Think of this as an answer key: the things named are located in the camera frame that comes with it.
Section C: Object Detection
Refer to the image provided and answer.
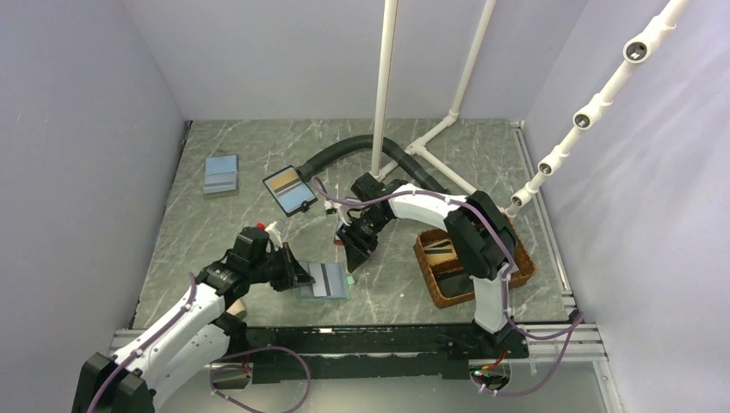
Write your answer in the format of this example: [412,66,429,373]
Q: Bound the black corrugated hose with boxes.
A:
[296,134,452,200]

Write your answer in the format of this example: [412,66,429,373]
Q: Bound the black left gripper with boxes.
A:
[248,242,314,292]

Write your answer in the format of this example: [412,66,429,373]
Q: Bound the brown wicker basket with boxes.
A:
[412,216,537,311]

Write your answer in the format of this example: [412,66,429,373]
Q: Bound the green card holder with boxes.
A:
[296,262,354,301]

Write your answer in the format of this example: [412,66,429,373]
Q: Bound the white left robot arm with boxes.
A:
[71,226,314,412]

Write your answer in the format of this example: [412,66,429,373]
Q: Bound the grey vip card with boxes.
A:
[310,263,342,297]

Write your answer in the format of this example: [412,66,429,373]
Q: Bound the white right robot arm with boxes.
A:
[327,175,517,357]

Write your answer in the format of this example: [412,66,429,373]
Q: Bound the black card in basket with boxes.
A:
[436,272,473,298]

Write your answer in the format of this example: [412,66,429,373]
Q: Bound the grey blue card holder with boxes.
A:
[203,154,239,197]

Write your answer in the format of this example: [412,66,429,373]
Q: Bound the gold card in basket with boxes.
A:
[424,239,457,266]

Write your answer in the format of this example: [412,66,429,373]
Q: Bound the beige card holder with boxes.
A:
[226,300,247,319]

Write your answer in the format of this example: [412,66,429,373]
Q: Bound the white pvc pipe frame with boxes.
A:
[374,1,498,192]

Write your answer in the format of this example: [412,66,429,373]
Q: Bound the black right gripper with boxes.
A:
[336,211,390,274]

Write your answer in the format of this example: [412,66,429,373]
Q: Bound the white pipe camera boom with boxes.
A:
[504,0,690,218]

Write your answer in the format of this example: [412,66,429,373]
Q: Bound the black card holder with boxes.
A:
[263,165,318,217]

